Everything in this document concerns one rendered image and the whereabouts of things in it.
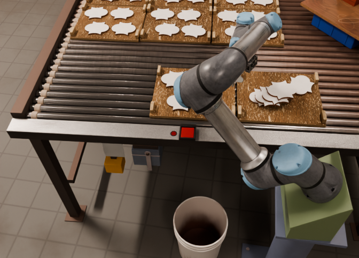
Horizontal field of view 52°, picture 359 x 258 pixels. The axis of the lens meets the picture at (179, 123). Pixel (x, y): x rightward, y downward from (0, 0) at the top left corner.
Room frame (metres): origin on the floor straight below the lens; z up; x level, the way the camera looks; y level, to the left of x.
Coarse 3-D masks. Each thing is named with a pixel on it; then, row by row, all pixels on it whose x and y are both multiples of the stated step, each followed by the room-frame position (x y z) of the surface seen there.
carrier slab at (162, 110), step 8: (168, 72) 1.49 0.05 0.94; (176, 72) 1.49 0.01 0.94; (160, 80) 1.43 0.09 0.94; (160, 88) 1.37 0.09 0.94; (168, 88) 1.37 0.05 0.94; (232, 88) 1.36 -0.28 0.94; (160, 96) 1.31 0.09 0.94; (168, 96) 1.31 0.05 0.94; (224, 96) 1.30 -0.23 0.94; (232, 96) 1.30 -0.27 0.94; (160, 104) 1.26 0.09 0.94; (232, 104) 1.24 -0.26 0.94; (160, 112) 1.21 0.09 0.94; (168, 112) 1.20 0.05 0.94; (176, 112) 1.20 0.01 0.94; (184, 112) 1.20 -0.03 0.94; (192, 112) 1.20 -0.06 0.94
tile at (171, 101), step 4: (172, 96) 1.30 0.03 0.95; (168, 100) 1.27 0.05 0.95; (172, 100) 1.27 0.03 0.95; (176, 100) 1.27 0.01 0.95; (168, 104) 1.25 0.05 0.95; (172, 104) 1.25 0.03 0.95; (176, 104) 1.25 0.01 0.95; (176, 108) 1.22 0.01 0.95; (180, 108) 1.22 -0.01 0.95; (184, 108) 1.22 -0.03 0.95
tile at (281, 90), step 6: (276, 84) 1.32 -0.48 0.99; (282, 84) 1.32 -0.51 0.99; (288, 84) 1.31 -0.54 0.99; (270, 90) 1.28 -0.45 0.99; (276, 90) 1.28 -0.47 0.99; (282, 90) 1.28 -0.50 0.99; (288, 90) 1.27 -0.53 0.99; (294, 90) 1.27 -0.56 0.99; (276, 96) 1.24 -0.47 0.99; (282, 96) 1.24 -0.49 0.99; (288, 96) 1.23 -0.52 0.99
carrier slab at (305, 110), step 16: (256, 80) 1.41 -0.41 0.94; (272, 80) 1.41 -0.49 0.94; (288, 80) 1.40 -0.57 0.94; (240, 96) 1.30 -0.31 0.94; (304, 96) 1.28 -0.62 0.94; (320, 96) 1.28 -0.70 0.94; (256, 112) 1.19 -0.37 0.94; (272, 112) 1.18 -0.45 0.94; (288, 112) 1.18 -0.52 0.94; (304, 112) 1.18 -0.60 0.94; (320, 112) 1.17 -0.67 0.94
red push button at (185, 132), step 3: (183, 129) 1.10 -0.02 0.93; (186, 129) 1.10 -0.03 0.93; (189, 129) 1.10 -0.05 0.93; (192, 129) 1.10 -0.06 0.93; (183, 132) 1.08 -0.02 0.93; (186, 132) 1.08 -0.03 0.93; (189, 132) 1.08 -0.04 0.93; (192, 132) 1.08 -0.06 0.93; (183, 135) 1.07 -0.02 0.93; (186, 135) 1.06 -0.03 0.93; (189, 135) 1.06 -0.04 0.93; (192, 135) 1.06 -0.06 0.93
